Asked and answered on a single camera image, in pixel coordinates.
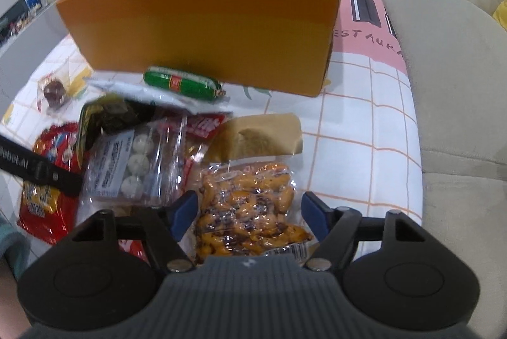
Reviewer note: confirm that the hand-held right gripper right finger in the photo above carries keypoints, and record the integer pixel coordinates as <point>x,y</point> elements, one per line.
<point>315,218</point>

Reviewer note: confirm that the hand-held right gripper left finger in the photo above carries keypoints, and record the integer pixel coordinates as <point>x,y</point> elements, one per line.
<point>184,214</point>

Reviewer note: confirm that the large red snack packet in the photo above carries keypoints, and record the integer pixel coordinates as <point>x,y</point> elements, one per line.
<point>43,212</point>

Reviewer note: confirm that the red-brown snack packet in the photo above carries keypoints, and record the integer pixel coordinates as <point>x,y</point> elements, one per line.
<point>193,160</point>

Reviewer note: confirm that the clear packet of orange snacks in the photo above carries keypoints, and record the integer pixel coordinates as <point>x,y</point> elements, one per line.
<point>245,204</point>

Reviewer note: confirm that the clear packet of white balls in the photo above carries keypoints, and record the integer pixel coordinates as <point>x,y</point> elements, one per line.
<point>134,164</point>

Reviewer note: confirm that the small red snack packet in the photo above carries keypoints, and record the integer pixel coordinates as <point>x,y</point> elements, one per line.
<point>204,125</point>

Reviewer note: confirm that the tan snack packet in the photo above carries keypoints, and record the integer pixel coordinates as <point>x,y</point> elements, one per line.
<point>261,133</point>

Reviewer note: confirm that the white snack packet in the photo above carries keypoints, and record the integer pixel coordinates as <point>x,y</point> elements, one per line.
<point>134,91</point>

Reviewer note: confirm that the green sausage stick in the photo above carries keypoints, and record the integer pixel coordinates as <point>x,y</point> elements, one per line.
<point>178,81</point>

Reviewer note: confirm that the orange cardboard box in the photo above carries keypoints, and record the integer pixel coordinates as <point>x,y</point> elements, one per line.
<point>218,26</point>

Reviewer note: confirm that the person's left forearm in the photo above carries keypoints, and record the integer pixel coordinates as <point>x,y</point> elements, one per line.
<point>10,244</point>

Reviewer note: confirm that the chocolate muffin packet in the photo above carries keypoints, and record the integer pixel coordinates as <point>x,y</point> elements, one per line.
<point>53,91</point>

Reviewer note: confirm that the dark green snack packet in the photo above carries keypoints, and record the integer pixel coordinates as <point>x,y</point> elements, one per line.
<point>107,115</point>

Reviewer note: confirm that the beige sofa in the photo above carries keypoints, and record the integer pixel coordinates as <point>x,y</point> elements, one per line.
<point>455,105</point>

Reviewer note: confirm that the yellow cushion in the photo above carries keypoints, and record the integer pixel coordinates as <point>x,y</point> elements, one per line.
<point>502,12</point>

